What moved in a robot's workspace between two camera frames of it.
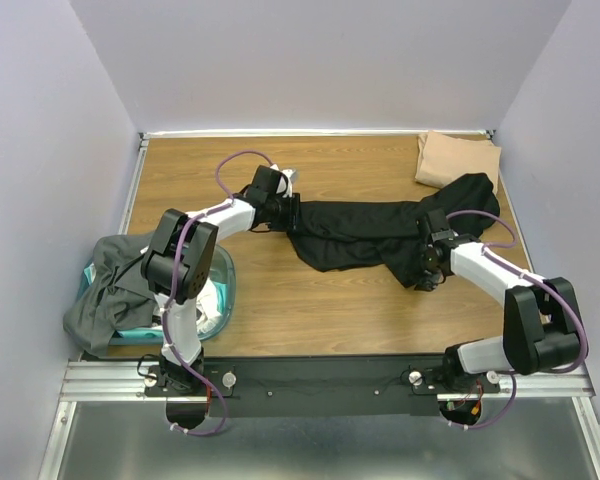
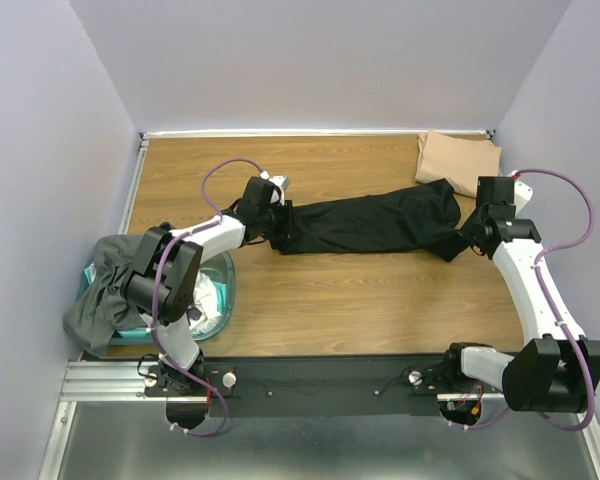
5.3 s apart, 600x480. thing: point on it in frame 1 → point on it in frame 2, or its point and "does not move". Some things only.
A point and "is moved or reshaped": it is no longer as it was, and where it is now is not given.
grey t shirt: [114, 294] does not move
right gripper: [428, 282] → [467, 233]
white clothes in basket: [207, 303] does not move
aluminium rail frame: [103, 380] does not move
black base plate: [321, 386] does not move
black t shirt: [340, 236] is moved or reshaped
